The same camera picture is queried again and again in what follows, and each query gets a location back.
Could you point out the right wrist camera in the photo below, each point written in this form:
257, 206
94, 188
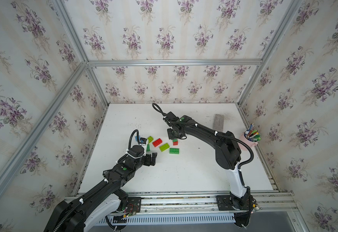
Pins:
171, 117

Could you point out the grey eraser block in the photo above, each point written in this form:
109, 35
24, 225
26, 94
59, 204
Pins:
218, 123

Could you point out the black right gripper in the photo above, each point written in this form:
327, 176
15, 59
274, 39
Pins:
170, 136

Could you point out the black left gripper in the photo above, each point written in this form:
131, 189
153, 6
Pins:
148, 162

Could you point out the red long lego brick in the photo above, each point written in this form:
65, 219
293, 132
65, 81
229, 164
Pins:
157, 142

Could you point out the coloured pens bundle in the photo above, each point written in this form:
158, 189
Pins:
252, 134

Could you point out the pink pen cup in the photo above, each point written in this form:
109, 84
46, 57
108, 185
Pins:
247, 141

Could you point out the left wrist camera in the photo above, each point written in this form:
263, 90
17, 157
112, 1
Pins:
143, 141

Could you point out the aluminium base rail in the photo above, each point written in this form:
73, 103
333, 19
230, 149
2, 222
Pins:
206, 202

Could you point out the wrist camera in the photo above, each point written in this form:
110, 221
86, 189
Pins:
143, 141
171, 117

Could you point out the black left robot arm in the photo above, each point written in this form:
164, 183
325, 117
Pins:
81, 214

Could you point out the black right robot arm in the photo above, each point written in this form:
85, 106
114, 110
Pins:
230, 153

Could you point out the lime green long lego brick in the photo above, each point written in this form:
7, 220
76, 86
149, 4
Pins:
150, 139

